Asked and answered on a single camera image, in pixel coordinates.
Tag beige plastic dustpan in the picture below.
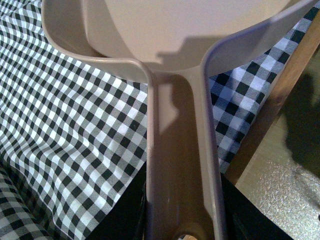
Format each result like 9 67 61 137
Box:
41 0 316 240

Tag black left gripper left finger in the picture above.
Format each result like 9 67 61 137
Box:
87 163 147 240

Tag wooden bed frame rail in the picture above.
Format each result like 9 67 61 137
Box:
224 12 320 186

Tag black white checkered bedsheet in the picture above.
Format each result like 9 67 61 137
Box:
0 0 313 240

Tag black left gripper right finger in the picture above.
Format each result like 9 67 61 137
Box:
221 174 292 240

